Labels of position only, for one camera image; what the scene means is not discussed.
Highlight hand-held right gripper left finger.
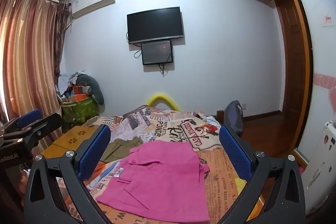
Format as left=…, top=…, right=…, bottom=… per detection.
left=23, top=124, right=116, bottom=224

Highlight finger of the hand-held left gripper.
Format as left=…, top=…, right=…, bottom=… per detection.
left=16, top=113, right=63, bottom=151
left=5, top=109, right=42, bottom=131

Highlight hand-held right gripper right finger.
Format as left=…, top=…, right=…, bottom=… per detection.
left=218, top=125, right=307, bottom=224

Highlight pink pants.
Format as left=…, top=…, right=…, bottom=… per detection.
left=96, top=140, right=211, bottom=222

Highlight olive green pants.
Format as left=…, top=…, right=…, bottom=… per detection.
left=100, top=137, right=143, bottom=164

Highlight newspaper print blanket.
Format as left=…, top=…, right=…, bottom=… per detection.
left=56, top=105, right=252, bottom=224

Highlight cardboard box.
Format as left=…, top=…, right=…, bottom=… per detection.
left=41, top=124, right=101, bottom=159

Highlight grey purple backpack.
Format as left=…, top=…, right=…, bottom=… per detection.
left=223, top=100, right=244, bottom=135

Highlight green patterned bag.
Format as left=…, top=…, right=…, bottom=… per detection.
left=60, top=97, right=100, bottom=130

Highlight orange box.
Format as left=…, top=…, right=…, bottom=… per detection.
left=72, top=85, right=88, bottom=102

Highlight pile of pale clothes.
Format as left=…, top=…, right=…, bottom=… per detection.
left=56, top=72, right=79, bottom=96

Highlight pink striped curtain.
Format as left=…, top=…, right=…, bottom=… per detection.
left=0, top=0, right=70, bottom=151

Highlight yellow foam tube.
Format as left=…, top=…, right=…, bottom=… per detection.
left=146, top=92, right=181, bottom=111

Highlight white heater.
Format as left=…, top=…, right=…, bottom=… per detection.
left=302, top=122, right=336, bottom=216

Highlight wooden door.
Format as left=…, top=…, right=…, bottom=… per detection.
left=273, top=0, right=311, bottom=151

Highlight white air conditioner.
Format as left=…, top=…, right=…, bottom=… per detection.
left=69, top=0, right=116, bottom=20

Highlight black monitor cable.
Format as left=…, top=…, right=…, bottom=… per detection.
left=157, top=63, right=168, bottom=77

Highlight small black wall monitor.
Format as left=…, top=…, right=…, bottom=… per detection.
left=141, top=40, right=174, bottom=65

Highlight black wall television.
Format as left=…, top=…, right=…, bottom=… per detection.
left=127, top=7, right=184, bottom=44

